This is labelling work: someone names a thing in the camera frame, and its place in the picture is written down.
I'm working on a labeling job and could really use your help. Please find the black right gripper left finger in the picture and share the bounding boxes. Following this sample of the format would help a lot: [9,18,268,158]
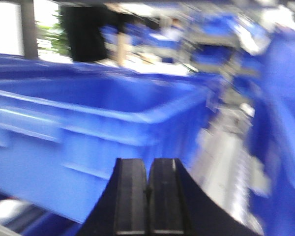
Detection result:
[77,158,148,236]

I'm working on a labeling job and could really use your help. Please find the roller track rail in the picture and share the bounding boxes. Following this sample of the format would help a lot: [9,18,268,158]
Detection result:
[190,98,264,236]

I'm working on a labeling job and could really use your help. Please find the smooth blue bin on shelf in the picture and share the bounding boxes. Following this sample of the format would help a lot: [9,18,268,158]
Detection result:
[246,31,295,236]

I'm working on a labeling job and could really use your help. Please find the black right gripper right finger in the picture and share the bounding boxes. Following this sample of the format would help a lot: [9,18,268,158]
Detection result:
[148,158,257,236]

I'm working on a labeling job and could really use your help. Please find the ribbed blue crate on shelf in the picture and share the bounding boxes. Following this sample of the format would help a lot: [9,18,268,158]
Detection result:
[0,55,223,223]

